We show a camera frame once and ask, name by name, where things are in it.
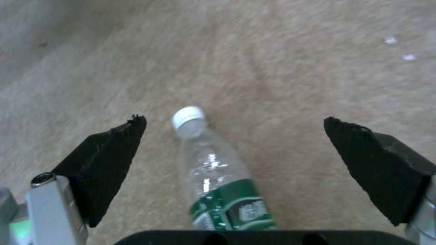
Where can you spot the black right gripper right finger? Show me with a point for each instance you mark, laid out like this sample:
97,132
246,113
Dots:
378,166

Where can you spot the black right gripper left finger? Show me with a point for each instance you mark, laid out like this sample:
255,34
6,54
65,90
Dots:
98,163

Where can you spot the small white paper scrap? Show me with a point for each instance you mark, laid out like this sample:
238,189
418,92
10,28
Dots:
389,40
408,57

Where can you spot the clear plastic bottle green label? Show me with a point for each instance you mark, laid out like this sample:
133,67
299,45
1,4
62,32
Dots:
218,176

